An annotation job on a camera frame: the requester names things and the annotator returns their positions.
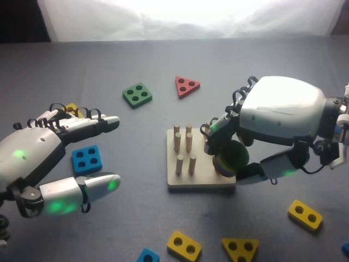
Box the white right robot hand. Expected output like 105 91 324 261
200 75 327 187

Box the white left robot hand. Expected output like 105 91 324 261
0 103 122 218

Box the multicolour ring stack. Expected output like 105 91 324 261
212 140 250 178

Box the blue square four-hole block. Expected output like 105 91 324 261
71 145 104 176

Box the red triangle three-hole block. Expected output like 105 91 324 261
174 75 201 100

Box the yellow rectangular two-hole block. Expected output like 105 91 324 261
287 199 323 231
166 230 202 262

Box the wooden peg board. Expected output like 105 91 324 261
166 123 237 192

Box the green square four-hole block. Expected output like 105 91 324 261
122 82 153 109

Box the yellow triangle three-hole block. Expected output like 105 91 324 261
221 238 260 262

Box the grey table cloth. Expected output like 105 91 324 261
0 34 349 262

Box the white backdrop sheet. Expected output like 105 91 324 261
37 0 343 43

